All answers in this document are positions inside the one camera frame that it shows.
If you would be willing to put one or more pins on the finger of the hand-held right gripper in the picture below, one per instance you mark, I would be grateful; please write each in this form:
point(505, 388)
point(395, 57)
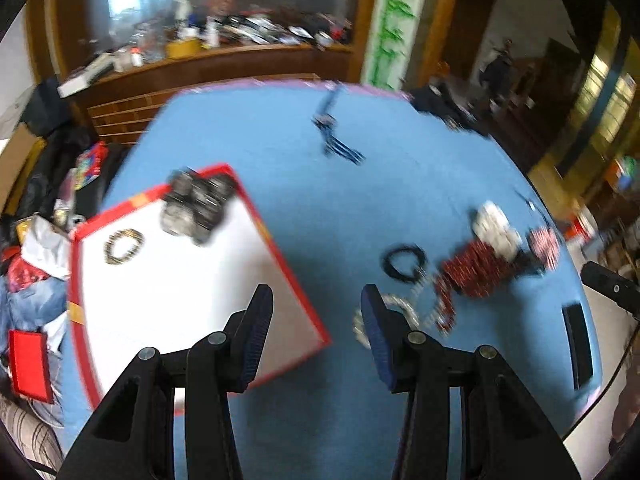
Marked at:
point(610, 285)

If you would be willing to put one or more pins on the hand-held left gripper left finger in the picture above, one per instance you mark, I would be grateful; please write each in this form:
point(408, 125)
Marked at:
point(255, 340)

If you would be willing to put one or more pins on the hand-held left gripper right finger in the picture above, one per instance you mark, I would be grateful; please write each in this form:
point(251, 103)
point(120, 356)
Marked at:
point(375, 340)

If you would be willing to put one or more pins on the red white plaid scrunchie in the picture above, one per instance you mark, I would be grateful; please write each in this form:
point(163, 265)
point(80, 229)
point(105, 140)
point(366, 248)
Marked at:
point(545, 245)

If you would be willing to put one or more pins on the red rimmed white tray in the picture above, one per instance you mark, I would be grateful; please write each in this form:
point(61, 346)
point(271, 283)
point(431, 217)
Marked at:
point(175, 285)

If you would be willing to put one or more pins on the red polka dot scrunchie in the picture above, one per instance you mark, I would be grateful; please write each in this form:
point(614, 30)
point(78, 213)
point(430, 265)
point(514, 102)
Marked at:
point(470, 267)

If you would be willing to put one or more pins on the white cherry print scrunchie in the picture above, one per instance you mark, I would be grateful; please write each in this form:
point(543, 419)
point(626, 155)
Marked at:
point(492, 225)

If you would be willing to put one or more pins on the black flat rectangular device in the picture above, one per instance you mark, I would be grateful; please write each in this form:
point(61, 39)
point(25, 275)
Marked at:
point(577, 345)

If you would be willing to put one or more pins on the grey fuzzy scrunchie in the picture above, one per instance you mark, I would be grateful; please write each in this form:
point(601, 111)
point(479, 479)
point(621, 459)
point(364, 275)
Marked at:
point(192, 205)

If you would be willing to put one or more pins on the blue striped hair clip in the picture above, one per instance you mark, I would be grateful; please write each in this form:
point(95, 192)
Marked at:
point(327, 122)

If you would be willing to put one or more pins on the blue jeans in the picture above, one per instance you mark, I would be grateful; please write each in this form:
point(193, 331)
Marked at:
point(32, 310)

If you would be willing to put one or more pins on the red box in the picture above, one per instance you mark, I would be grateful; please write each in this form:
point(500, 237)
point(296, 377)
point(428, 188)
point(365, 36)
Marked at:
point(30, 367)

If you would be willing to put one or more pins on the crumpled white paper bag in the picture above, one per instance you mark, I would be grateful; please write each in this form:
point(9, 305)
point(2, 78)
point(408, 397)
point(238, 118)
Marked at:
point(45, 250)

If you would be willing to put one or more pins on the red plastic bag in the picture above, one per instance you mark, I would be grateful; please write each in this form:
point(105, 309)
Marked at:
point(22, 277)

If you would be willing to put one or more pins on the colourful printed box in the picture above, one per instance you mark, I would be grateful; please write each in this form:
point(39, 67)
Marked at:
point(90, 162)

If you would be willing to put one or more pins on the black bag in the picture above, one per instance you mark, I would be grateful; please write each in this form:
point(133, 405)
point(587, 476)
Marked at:
point(445, 102)

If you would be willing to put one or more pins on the striped cloth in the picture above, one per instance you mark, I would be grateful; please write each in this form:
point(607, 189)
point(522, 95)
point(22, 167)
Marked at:
point(25, 435)

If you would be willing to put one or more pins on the wooden counter with brick pattern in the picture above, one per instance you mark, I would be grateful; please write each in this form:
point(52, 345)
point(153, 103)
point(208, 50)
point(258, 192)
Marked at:
point(225, 70)

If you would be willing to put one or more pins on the cardboard box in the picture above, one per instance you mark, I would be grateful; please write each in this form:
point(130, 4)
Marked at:
point(17, 160)

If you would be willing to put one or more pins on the black box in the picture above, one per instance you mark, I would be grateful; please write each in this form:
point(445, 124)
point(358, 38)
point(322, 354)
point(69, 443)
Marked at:
point(50, 105)

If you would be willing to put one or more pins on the long white box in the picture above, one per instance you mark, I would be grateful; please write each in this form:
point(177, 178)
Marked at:
point(82, 80)

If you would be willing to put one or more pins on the clutter of items on counter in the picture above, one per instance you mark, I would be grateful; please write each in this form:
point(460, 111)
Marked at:
point(260, 27)

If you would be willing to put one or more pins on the bamboo wall poster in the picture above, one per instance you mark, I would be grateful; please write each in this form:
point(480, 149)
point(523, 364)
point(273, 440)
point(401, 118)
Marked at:
point(392, 25)

